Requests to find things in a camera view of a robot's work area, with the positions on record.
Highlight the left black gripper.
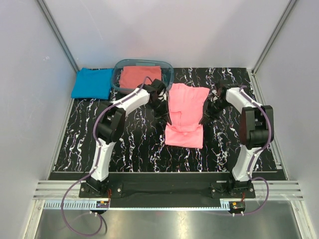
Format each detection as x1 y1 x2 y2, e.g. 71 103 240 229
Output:
148 99 171 125

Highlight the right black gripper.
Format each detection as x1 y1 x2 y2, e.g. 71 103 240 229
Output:
199 99 230 125

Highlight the pink t shirt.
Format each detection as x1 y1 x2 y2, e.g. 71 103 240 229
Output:
164 83 209 149

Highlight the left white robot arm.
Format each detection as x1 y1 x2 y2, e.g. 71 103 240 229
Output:
85 79 171 197

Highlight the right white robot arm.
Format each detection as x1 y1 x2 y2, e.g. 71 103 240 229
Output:
199 83 274 198

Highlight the black marble pattern mat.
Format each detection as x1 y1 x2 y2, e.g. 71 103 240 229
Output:
51 67 287 173

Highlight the folded coral red t shirt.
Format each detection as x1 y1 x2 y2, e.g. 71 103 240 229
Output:
119 66 161 89

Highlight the clear blue plastic bin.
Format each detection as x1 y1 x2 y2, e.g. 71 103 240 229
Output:
111 59 174 95

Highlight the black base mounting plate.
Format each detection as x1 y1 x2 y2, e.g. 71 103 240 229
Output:
79 172 256 210

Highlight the folded blue t shirt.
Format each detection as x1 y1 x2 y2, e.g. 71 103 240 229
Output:
71 68 113 100

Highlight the right small connector board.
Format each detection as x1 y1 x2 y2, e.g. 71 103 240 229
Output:
230 201 246 211

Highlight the small connector board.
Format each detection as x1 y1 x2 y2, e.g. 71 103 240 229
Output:
96 201 110 209
230 201 246 211

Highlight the left small connector board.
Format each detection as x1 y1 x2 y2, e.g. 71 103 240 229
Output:
96 201 110 209

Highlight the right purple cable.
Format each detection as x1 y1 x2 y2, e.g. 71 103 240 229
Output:
234 85 271 217

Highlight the purple cable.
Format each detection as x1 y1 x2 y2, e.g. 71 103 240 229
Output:
60 76 155 237
234 85 271 217

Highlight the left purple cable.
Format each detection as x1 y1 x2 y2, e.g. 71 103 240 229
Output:
60 76 155 237

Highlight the right aluminium frame post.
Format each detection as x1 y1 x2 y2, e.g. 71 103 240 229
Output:
251 0 299 75

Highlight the aluminium frame post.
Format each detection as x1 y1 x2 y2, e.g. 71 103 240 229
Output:
35 0 79 72
251 0 299 75

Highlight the aluminium rail front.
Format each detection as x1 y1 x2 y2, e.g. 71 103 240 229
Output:
33 180 303 211

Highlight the left aluminium frame post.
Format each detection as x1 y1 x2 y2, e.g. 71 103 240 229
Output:
35 0 79 72

